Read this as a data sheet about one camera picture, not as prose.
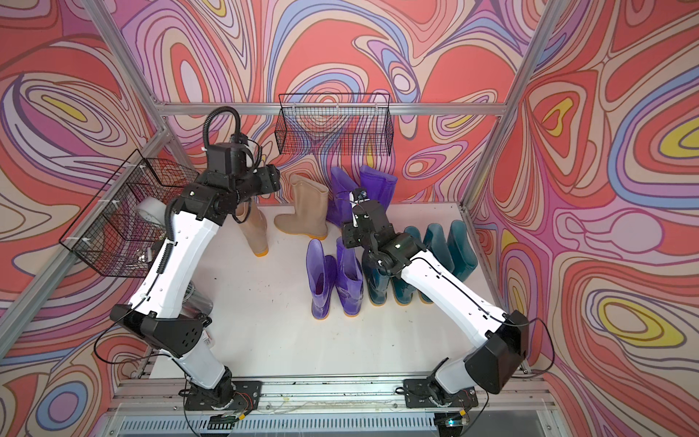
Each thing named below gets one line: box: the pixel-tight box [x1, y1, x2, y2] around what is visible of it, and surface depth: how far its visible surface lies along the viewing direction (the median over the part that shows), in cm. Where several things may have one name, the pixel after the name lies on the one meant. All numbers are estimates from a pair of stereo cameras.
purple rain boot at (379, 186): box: [359, 164, 398, 214], surface depth 96 cm
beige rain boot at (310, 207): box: [273, 174, 330, 241], surface depth 100 cm
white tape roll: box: [135, 196, 167, 227], surface depth 75 cm
